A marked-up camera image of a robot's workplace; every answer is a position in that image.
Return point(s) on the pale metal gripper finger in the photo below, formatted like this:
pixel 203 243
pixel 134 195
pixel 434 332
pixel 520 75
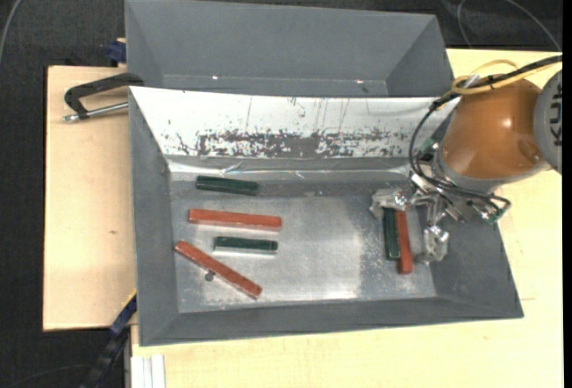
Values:
pixel 388 199
pixel 435 245

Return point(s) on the red-brown flat block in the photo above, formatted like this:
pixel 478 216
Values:
pixel 234 218
pixel 405 247
pixel 218 269

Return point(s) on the dark green flat block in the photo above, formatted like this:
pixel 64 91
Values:
pixel 246 244
pixel 391 236
pixel 227 185

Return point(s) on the grey metal bin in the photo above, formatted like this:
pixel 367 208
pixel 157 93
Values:
pixel 313 252

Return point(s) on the pale wood flat board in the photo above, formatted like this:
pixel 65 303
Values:
pixel 85 207

